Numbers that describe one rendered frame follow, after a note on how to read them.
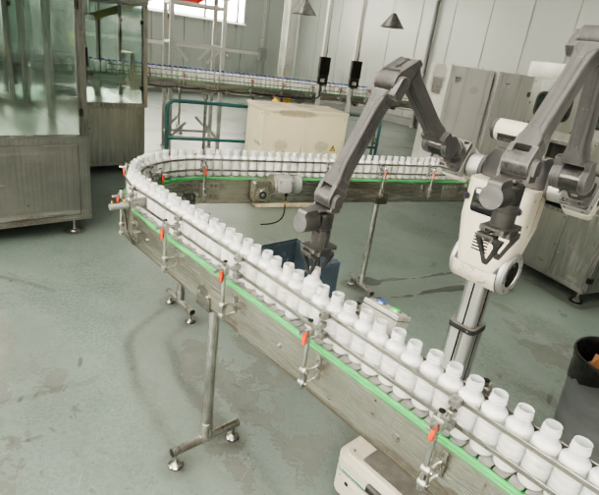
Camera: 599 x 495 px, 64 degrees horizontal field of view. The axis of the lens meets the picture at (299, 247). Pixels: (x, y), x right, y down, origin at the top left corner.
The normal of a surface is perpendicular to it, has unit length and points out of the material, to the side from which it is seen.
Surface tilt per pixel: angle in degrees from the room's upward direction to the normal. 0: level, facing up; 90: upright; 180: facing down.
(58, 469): 0
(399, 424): 90
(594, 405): 93
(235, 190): 90
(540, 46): 90
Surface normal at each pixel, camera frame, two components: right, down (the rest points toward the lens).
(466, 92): 0.39, 0.40
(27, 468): 0.12, -0.92
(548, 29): -0.75, 0.16
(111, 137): 0.65, 0.36
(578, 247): -0.91, 0.07
